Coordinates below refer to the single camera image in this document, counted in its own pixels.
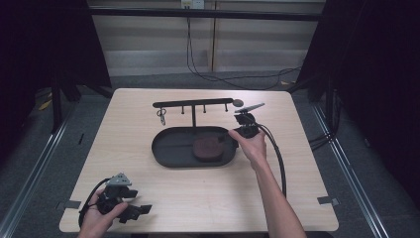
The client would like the black stand leg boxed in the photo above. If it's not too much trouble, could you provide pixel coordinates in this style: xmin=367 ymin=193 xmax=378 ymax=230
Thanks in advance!
xmin=49 ymin=86 xmax=64 ymax=135

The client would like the person's right hand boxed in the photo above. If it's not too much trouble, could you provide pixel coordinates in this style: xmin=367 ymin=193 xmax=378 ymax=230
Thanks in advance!
xmin=227 ymin=128 xmax=268 ymax=172

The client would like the black horizontal crossbar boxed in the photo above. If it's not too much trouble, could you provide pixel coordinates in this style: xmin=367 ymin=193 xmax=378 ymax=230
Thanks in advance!
xmin=88 ymin=7 xmax=326 ymax=23

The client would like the grey tape strip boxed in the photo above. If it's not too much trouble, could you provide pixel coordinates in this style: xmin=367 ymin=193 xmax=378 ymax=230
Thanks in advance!
xmin=316 ymin=195 xmax=341 ymax=207
xmin=63 ymin=199 xmax=82 ymax=210

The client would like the hand-held gripper cable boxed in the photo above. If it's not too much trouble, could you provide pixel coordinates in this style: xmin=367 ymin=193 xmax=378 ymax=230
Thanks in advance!
xmin=77 ymin=178 xmax=111 ymax=227
xmin=246 ymin=113 xmax=288 ymax=199

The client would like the black key rack with tray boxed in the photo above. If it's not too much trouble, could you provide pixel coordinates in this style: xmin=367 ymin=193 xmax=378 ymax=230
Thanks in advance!
xmin=151 ymin=97 xmax=240 ymax=169

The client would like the right hand-held gripper cable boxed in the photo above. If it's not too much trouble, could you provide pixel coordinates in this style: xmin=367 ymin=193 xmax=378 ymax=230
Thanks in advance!
xmin=246 ymin=113 xmax=288 ymax=199

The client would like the silver carabiner key ring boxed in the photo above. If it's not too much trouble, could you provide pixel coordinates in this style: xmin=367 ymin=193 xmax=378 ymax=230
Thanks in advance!
xmin=156 ymin=107 xmax=168 ymax=127

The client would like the black wall socket cable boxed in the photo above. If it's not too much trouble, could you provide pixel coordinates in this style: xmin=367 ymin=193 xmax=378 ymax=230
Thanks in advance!
xmin=185 ymin=16 xmax=303 ymax=91

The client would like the metal floor rail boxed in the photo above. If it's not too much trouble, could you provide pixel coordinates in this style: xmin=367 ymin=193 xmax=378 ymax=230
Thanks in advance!
xmin=311 ymin=103 xmax=391 ymax=238
xmin=0 ymin=108 xmax=77 ymax=238

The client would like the brown leather pouch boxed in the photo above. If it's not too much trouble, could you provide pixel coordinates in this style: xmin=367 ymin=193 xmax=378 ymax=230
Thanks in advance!
xmin=191 ymin=136 xmax=226 ymax=164

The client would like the person's left hand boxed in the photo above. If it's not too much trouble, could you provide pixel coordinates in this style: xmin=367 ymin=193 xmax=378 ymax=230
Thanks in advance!
xmin=78 ymin=189 xmax=129 ymax=238

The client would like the yellow tape piece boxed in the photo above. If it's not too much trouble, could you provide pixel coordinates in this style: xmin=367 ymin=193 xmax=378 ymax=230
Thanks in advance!
xmin=37 ymin=98 xmax=53 ymax=112

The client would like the left hand-held gripper cable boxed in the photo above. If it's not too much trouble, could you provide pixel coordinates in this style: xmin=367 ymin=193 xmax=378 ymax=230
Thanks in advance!
xmin=77 ymin=178 xmax=111 ymax=227

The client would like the black floor cable bundle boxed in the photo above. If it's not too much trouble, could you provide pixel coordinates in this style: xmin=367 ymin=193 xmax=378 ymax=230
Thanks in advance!
xmin=308 ymin=88 xmax=343 ymax=152

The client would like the black curtain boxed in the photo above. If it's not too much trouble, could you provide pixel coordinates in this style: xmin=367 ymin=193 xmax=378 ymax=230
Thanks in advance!
xmin=296 ymin=0 xmax=420 ymax=210
xmin=0 ymin=0 xmax=113 ymax=160

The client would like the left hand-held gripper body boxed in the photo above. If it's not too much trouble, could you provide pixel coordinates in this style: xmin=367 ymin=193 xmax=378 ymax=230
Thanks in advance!
xmin=96 ymin=173 xmax=143 ymax=224

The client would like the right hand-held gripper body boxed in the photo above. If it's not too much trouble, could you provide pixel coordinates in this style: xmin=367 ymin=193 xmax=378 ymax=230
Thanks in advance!
xmin=233 ymin=102 xmax=266 ymax=139

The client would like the white wall socket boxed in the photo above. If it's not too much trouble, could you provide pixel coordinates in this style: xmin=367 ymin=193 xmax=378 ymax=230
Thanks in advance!
xmin=180 ymin=0 xmax=206 ymax=10

